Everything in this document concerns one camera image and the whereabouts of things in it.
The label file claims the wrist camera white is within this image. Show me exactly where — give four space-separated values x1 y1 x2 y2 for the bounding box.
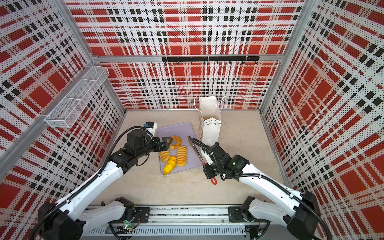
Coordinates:
144 121 158 137
201 149 213 165

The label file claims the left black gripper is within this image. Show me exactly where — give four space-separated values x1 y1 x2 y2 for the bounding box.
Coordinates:
136 136 173 158

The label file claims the metal tongs red handle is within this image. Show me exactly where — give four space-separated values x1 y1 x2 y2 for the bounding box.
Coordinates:
188 136 217 185

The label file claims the long ridged bread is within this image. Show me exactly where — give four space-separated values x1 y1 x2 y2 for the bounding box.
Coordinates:
159 150 171 162
176 146 188 167

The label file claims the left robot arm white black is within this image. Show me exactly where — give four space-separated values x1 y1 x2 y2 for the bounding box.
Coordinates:
29 122 173 240

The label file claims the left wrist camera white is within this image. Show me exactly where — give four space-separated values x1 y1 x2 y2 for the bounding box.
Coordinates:
144 121 158 137

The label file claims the white cartoon paper bag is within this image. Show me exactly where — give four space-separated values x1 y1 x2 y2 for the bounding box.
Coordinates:
194 96 226 146

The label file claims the lavender plastic tray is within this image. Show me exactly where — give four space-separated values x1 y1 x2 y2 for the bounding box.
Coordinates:
158 122 202 175

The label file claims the yellow twisted bread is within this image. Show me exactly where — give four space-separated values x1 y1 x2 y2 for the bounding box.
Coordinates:
163 156 176 175

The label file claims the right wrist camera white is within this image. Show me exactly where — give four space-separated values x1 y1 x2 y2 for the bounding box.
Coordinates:
201 149 213 165

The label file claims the white wire mesh basket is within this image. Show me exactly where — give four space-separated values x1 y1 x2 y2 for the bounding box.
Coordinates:
45 66 109 129

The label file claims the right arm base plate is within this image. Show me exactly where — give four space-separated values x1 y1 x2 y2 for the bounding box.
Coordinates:
228 206 268 223

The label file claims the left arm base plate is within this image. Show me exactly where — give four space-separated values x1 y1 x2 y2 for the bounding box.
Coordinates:
120 207 150 224

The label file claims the black hook rail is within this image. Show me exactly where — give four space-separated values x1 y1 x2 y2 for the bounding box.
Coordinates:
162 56 260 64

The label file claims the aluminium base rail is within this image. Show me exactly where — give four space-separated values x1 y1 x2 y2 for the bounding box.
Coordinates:
80 204 313 240

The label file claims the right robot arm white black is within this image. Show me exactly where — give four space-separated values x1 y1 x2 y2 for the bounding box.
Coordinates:
189 138 333 240

